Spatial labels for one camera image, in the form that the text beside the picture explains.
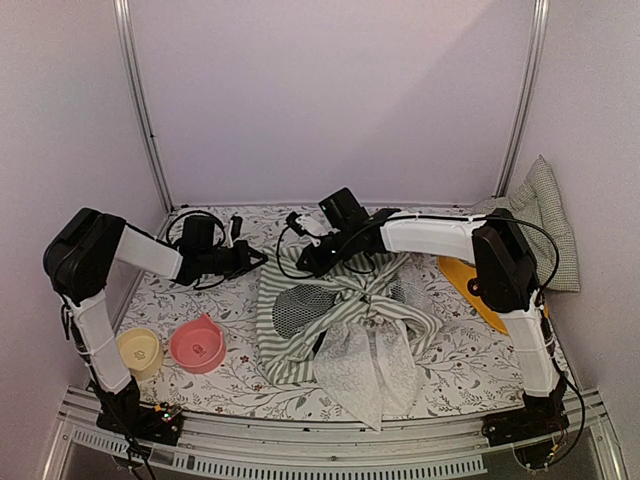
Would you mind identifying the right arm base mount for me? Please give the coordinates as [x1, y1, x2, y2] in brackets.
[481, 407, 569, 447]

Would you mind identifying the front aluminium rail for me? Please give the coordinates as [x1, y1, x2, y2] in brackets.
[43, 388, 630, 479]

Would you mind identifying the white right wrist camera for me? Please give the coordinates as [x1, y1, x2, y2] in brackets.
[286, 212, 328, 246]

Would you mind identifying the floral table mat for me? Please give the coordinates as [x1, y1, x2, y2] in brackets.
[108, 204, 569, 423]

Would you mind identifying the green striped pet tent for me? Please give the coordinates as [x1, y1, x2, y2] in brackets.
[256, 247, 443, 431]

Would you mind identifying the yellow double pet bowl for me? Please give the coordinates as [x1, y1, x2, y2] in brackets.
[437, 256, 508, 335]

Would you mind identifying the pink pet bowl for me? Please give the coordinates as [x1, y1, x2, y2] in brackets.
[169, 313, 227, 374]

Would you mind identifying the green checked cushion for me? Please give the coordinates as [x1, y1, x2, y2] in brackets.
[472, 156, 581, 293]

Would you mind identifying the aluminium frame post left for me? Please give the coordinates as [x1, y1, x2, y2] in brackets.
[113, 0, 174, 213]

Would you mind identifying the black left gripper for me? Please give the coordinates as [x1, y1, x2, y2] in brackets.
[199, 239, 267, 279]

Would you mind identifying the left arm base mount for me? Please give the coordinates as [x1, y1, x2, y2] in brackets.
[94, 379, 184, 446]

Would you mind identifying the aluminium frame post right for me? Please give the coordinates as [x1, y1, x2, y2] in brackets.
[493, 0, 550, 198]

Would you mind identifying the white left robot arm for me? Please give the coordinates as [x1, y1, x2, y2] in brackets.
[43, 207, 268, 396]

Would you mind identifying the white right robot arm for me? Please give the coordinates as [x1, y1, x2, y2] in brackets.
[286, 188, 566, 436]

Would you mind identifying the cream pet bowl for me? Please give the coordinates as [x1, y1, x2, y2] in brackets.
[116, 328, 164, 382]

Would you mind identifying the aluminium frame post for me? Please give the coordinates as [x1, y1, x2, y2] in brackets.
[113, 0, 174, 213]
[493, 0, 550, 198]

